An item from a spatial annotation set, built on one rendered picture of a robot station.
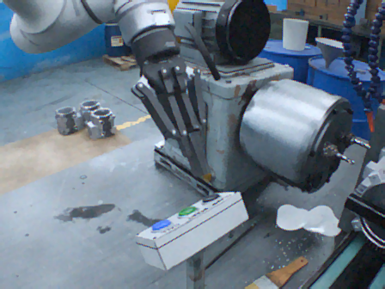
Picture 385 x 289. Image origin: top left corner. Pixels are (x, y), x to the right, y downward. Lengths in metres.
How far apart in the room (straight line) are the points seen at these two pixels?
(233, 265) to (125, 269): 0.25
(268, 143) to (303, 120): 0.10
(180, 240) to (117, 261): 0.36
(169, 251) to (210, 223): 0.08
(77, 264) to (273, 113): 0.58
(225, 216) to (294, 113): 0.31
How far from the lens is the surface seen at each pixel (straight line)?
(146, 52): 0.50
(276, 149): 0.71
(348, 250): 0.71
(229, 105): 0.77
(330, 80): 2.14
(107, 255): 0.81
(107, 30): 5.50
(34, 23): 0.54
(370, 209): 0.65
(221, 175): 0.87
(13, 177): 2.49
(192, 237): 0.47
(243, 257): 0.79
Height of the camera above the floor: 1.40
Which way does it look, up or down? 30 degrees down
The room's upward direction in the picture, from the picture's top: straight up
